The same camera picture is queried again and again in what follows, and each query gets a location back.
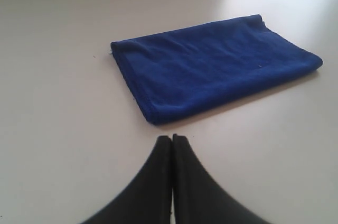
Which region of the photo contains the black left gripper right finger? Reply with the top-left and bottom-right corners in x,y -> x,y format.
171,134 -> 267,223

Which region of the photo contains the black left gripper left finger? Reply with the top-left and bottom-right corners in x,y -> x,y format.
84,136 -> 172,223

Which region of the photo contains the blue microfibre towel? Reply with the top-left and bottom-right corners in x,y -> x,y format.
110,14 -> 323,125

